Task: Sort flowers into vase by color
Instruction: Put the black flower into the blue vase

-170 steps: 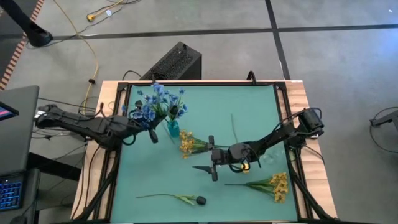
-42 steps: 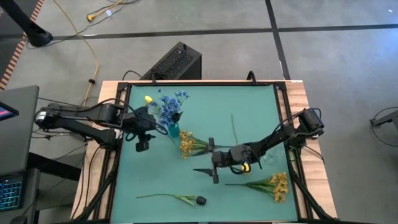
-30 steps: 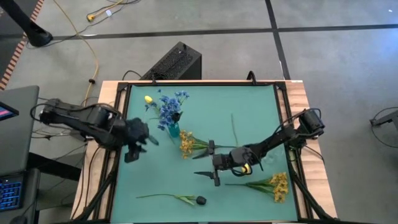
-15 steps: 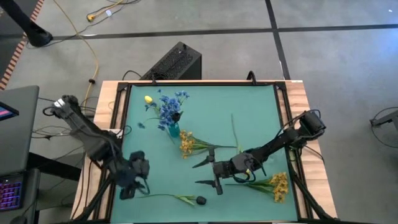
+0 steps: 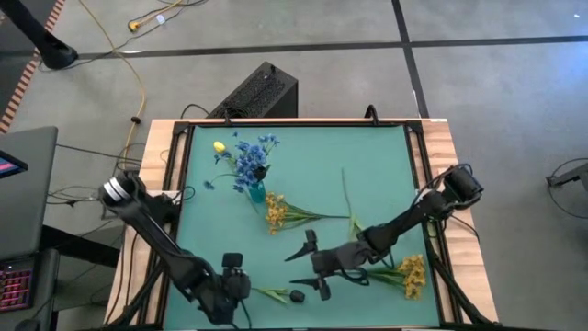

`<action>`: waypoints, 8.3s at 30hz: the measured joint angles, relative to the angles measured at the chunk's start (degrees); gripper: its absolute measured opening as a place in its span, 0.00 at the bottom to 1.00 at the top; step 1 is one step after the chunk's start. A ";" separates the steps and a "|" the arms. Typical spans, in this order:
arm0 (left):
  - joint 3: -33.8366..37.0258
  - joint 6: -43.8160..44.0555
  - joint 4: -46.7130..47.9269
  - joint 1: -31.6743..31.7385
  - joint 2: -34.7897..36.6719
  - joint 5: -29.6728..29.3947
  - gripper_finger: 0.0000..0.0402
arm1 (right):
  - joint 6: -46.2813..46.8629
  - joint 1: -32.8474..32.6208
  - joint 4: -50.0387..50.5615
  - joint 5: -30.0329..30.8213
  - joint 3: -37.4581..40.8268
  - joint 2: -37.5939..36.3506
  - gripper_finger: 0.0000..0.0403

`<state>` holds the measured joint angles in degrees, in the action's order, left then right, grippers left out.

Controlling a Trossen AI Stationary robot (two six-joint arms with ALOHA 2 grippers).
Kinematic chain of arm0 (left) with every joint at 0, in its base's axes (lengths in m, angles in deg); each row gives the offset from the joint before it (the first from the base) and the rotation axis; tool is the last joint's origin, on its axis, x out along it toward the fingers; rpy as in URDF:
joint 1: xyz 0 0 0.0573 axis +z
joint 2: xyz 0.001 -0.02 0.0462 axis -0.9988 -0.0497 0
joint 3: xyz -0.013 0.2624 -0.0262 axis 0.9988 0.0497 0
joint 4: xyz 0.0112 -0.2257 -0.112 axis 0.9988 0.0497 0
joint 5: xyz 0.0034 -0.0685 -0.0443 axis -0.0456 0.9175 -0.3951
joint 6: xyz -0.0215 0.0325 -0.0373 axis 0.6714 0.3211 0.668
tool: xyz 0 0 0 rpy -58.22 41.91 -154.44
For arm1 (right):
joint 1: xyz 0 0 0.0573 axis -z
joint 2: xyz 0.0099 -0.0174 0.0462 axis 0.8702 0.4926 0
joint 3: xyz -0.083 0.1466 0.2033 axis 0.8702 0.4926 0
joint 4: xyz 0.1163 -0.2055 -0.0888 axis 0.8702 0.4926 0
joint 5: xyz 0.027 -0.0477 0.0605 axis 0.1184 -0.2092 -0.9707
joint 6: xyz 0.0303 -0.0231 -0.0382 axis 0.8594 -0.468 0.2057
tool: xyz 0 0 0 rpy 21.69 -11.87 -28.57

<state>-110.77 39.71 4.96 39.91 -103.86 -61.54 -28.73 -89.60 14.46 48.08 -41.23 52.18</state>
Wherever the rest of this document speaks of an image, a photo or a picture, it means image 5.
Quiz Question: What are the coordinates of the yellow artificial tulip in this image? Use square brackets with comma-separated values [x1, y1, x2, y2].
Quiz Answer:
[340, 167, 367, 241]
[212, 140, 229, 166]

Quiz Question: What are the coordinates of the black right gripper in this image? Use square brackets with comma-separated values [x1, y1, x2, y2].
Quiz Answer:
[284, 229, 371, 302]

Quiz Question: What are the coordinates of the tablet screen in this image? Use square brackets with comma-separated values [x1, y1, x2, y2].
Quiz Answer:
[0, 149, 29, 180]

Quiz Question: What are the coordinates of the black computer tower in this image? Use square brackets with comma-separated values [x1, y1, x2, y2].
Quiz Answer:
[207, 61, 300, 120]

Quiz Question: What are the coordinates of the black desk base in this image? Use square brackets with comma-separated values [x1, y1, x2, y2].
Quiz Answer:
[39, 223, 121, 268]

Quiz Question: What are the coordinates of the backlit keyboard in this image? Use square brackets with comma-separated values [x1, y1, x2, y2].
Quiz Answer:
[0, 266, 36, 314]

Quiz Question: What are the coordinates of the yellow artificial blossom bunch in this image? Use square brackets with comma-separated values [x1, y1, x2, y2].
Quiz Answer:
[365, 254, 427, 301]
[265, 191, 351, 236]

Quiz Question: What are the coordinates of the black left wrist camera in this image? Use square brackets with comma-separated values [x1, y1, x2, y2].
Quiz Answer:
[221, 252, 245, 271]

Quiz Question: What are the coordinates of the blue textured glass vase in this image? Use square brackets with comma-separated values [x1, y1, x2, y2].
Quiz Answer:
[247, 179, 268, 204]

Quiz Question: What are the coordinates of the black aluminium table frame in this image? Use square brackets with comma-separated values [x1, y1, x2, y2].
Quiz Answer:
[105, 117, 500, 331]

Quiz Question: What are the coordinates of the black stand leg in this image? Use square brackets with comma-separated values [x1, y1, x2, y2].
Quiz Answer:
[0, 0, 79, 71]

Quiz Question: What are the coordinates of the green table mat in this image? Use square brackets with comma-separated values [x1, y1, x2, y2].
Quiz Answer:
[163, 124, 442, 330]

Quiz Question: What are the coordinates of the yellow floor cable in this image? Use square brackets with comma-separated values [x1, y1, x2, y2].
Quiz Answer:
[77, 0, 147, 160]

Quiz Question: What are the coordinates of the cable with yellow plug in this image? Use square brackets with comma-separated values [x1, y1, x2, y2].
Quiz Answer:
[127, 0, 208, 34]

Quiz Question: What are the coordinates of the blue artificial flower bunch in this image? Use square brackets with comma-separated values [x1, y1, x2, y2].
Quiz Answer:
[232, 132, 281, 185]
[203, 137, 261, 203]

